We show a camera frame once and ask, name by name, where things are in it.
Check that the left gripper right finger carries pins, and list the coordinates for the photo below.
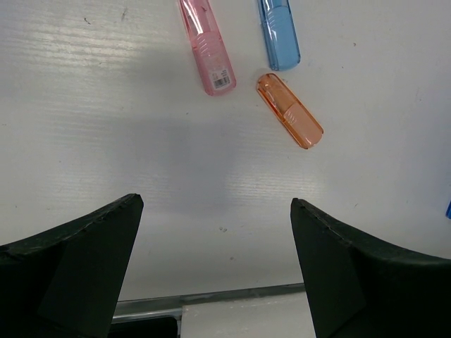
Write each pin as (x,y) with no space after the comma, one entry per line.
(358,285)

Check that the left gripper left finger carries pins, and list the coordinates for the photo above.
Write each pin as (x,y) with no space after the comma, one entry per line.
(65,282)

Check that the blue plastic divided bin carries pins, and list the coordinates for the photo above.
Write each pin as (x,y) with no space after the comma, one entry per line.
(448,211)

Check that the orange transparent case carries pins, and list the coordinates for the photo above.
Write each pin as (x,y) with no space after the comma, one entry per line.
(290,111)

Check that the blue transparent case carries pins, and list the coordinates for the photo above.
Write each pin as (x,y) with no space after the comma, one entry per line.
(279,34)

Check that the pink transparent case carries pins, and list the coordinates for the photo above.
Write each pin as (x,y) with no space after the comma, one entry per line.
(207,45)

